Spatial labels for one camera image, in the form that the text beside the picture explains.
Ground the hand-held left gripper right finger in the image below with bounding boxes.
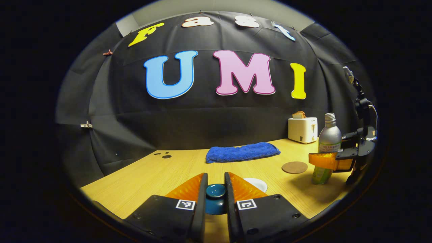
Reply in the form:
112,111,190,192
224,172,309,243

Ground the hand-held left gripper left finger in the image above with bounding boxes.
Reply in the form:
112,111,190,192
123,172,209,243

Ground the silver and green water bottle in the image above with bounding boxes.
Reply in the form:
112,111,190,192
311,113,342,185

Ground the blue teacup lid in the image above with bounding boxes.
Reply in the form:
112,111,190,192
205,184,227,215

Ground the round brown coaster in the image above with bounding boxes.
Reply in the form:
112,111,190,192
282,161,308,174

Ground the white and green teacup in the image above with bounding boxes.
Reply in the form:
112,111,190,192
244,178,268,193

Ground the white toaster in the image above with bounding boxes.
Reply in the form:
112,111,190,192
288,117,318,144

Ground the blue towel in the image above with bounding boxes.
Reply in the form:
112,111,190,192
206,142,281,164

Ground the black backdrop cloth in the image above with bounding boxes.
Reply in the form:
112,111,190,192
56,11,377,188

